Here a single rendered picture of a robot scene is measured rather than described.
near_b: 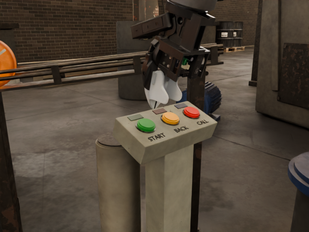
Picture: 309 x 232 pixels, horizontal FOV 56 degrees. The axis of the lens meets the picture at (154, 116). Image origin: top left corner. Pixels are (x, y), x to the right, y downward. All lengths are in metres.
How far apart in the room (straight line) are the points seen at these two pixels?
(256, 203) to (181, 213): 0.81
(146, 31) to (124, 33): 2.80
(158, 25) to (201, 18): 0.09
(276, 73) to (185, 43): 2.29
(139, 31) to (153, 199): 0.40
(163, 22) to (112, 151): 0.37
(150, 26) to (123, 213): 0.51
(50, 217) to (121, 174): 0.72
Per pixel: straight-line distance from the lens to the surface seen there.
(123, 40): 3.38
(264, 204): 1.56
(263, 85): 2.90
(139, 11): 5.17
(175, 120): 0.67
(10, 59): 1.00
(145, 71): 0.54
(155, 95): 0.57
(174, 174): 0.70
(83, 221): 1.39
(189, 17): 0.50
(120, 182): 0.80
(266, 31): 2.88
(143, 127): 0.62
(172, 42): 0.52
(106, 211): 0.86
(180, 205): 0.76
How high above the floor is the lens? 0.81
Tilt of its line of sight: 17 degrees down
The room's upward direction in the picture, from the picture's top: straight up
